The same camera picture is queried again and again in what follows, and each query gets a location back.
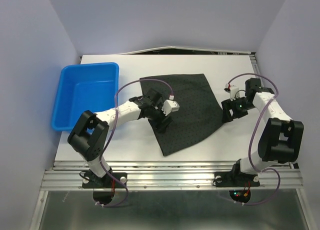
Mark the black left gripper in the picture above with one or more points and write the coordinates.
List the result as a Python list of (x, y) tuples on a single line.
[(159, 127)]

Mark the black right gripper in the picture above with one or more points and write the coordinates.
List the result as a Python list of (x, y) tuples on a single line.
[(227, 105)]

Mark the black dotted skirt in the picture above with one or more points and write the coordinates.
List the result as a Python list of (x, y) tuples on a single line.
[(199, 114)]

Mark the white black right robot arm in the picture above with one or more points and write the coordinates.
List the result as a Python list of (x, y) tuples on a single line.
[(252, 86)]

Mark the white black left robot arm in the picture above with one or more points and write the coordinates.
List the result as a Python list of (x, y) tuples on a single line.
[(89, 135)]

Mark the blue plastic bin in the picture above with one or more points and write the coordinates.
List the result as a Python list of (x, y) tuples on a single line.
[(84, 87)]

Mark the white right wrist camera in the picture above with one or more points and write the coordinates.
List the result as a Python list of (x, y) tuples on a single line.
[(234, 91)]

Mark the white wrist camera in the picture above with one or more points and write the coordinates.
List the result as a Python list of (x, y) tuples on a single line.
[(170, 105), (234, 91)]

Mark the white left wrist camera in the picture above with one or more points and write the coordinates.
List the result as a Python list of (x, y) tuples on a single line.
[(170, 105)]

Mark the right side aluminium rail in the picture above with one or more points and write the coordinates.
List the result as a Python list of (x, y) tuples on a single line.
[(276, 143)]

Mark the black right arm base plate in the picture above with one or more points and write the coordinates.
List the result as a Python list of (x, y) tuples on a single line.
[(226, 179)]

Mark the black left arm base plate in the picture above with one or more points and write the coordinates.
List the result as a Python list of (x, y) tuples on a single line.
[(91, 181)]

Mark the aluminium table edge rail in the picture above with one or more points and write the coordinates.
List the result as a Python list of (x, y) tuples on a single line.
[(165, 175)]

